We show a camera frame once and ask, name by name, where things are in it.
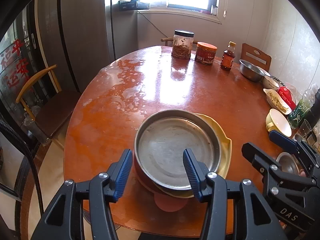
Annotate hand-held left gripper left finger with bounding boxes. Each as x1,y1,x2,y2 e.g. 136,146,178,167
30,149,133,240

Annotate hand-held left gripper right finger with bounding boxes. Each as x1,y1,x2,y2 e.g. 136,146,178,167
182,148,288,240

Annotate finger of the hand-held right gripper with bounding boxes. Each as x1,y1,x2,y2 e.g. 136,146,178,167
269,130,320,178
242,142,278,178

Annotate yellow bowl with handle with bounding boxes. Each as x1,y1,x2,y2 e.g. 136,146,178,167
265,109,292,137

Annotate medium steel bowl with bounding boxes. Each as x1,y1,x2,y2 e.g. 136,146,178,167
276,152,300,175

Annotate yellow shell-shaped plate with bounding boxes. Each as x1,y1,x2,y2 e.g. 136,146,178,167
160,112,233,198

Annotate pink animal-shaped plate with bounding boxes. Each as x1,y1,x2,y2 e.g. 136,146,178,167
133,152,187,212

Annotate round metal pan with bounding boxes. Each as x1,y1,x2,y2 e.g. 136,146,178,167
134,109,222,190

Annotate clear plastic cup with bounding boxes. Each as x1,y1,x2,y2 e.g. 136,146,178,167
297,119,312,140

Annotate green plastic bottle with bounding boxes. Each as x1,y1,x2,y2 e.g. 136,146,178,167
287,84,319,130

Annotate white dish with food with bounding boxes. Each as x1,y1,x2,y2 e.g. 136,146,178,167
263,88,292,115

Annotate black thermos flask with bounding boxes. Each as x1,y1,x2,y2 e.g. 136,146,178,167
306,102,320,128

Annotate red snack packet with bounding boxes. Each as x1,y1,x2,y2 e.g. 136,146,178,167
276,86,297,109

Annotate white ceramic bowl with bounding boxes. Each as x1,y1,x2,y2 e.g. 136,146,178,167
262,76,280,92
257,66,272,78

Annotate small steel bowl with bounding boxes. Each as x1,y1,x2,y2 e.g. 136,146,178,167
239,59,266,82

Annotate brown sauce bottle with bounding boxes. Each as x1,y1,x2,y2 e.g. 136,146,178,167
220,41,237,71

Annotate red jar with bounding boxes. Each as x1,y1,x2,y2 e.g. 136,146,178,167
195,42,217,65

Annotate clear jar black lid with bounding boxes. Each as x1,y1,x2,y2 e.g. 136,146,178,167
171,29,195,60

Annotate grey refrigerator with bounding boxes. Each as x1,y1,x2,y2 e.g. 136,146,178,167
25,0,140,93

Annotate chair with yellow frame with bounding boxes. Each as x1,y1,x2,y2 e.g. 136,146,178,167
15,64,82,150

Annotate black cable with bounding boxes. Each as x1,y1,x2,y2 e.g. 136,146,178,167
0,119,44,205

